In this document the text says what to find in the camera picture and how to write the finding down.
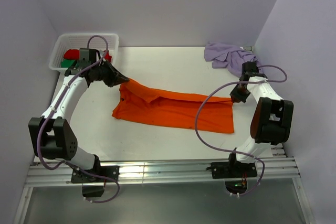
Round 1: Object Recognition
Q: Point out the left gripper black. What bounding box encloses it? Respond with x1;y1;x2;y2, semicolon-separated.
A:
92;59;129;88

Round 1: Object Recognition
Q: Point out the orange t shirt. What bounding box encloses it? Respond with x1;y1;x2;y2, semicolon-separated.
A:
112;80;234;134

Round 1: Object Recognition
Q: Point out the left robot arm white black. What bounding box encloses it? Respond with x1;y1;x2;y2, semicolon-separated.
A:
28;62;130;182

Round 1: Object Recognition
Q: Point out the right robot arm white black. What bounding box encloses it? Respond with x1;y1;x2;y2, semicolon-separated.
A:
227;77;294;177

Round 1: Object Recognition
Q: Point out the white plastic basket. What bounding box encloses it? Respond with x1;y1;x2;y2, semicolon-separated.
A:
48;33;119;74

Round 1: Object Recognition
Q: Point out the lilac t shirt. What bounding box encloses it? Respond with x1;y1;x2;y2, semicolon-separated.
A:
204;42;261;77

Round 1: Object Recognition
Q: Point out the red rolled t shirt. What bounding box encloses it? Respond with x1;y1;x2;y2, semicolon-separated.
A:
64;49;113;62

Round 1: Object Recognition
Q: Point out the green rolled t shirt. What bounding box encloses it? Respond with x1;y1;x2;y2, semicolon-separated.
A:
60;59;76;69

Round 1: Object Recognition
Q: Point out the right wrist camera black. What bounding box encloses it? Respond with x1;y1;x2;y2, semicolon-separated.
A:
239;61;266;81

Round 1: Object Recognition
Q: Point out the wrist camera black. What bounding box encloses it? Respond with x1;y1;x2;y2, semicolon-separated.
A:
239;61;266;81
76;48;101;70

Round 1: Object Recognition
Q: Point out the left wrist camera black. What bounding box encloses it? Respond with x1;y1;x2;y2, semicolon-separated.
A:
76;48;101;70

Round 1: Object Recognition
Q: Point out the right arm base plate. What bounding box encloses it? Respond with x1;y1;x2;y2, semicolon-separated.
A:
206;162;258;179

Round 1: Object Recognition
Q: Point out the aluminium rail frame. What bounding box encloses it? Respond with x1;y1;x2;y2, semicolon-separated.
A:
13;47;316;224

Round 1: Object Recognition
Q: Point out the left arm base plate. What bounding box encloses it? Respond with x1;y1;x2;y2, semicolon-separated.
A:
70;166;119;184

